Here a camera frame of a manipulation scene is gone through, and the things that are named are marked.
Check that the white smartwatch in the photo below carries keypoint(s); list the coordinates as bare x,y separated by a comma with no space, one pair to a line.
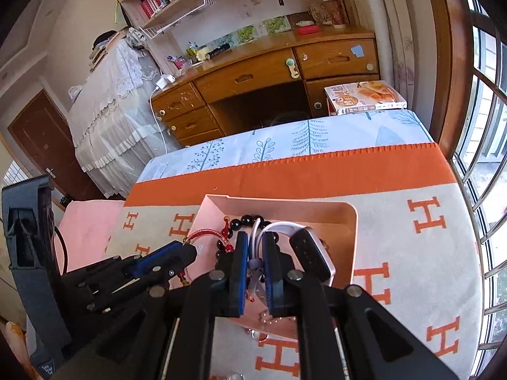
311,253

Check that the black flashlight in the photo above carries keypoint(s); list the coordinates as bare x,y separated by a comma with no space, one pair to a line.
218,50

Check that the wide wooden desk drawer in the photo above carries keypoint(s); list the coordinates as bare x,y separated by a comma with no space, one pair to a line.
245,77

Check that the green white drawer lock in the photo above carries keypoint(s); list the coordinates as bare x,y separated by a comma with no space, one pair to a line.
292,67

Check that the brown door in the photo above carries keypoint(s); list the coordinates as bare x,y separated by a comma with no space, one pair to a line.
43,138

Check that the orange patterned blanket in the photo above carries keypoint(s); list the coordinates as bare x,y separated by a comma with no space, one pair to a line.
396,225

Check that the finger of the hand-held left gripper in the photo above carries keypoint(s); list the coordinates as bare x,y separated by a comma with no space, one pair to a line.
103,285
162,259

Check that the scratched wooden desk drawer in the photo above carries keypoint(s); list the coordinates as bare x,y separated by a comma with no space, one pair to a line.
178,101

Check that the wooden drawer with blue sticker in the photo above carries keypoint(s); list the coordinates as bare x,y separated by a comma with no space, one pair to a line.
336,58

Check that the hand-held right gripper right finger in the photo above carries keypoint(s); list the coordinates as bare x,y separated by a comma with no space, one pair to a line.
271,277

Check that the jar with white lid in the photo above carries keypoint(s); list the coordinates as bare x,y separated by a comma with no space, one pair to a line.
334,10

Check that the pale curtain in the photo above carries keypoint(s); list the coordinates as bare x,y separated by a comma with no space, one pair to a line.
392,27

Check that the cookbook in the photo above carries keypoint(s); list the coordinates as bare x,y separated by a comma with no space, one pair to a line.
368,93

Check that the blue tree-print sheet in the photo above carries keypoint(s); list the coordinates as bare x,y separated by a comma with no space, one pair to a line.
277,146

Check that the stack of books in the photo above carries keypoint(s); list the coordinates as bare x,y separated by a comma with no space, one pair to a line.
103,45

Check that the pink tray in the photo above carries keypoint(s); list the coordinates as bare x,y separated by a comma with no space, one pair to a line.
222,213

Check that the green leaf wall picture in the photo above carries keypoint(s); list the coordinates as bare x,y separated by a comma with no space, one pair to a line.
277,25
245,34

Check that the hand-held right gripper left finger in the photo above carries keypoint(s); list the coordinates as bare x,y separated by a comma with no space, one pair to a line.
239,277

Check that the wooden desk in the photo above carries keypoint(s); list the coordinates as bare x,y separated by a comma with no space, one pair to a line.
261,53

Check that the white charger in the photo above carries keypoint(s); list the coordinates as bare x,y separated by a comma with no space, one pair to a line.
165,81

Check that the pink cloth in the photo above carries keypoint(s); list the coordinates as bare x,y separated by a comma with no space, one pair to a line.
91,225

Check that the wooden window frame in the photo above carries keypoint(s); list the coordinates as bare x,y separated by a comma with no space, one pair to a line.
455,67

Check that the metal window bars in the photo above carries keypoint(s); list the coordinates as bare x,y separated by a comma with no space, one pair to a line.
481,190

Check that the white lace cover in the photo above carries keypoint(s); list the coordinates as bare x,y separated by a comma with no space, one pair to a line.
111,107

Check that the red case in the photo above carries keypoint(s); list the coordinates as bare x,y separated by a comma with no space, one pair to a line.
309,30

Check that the row of red books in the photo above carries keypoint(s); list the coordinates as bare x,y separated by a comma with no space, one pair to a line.
156,2

